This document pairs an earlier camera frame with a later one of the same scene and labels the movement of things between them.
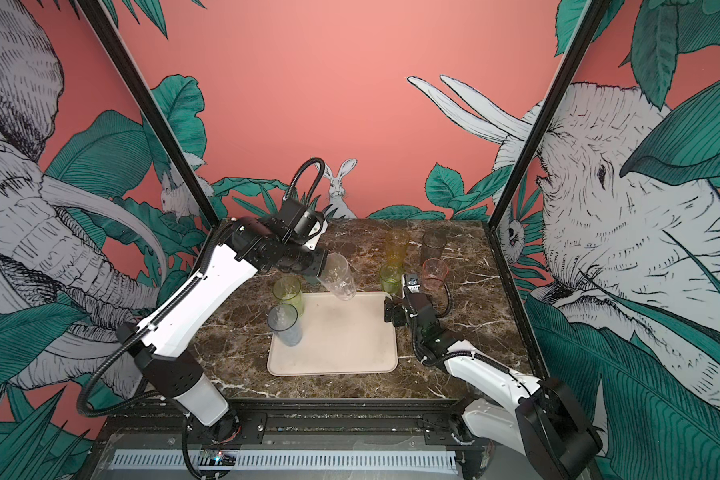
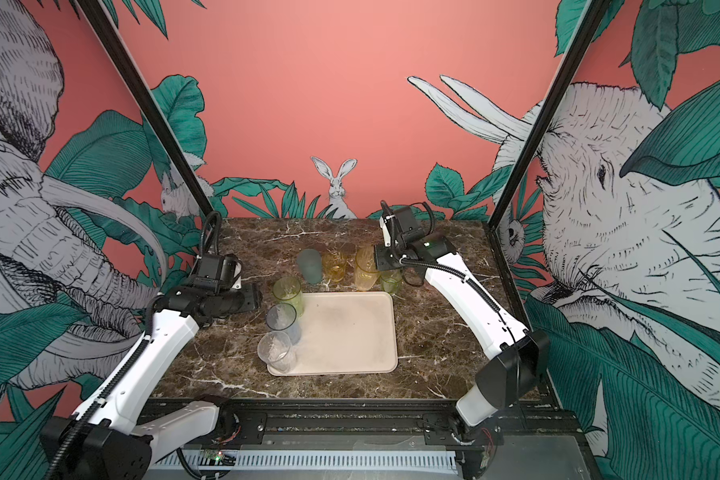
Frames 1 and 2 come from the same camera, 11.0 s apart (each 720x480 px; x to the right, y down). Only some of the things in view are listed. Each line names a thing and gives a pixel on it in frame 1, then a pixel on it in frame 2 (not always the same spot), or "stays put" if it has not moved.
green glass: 390,276 stays put
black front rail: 150,423 stays put
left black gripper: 315,262 → 251,297
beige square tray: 339,338 stays put
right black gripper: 400,307 → 382,263
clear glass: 339,277 → 275,349
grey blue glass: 283,320 stays put
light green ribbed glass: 288,290 stays put
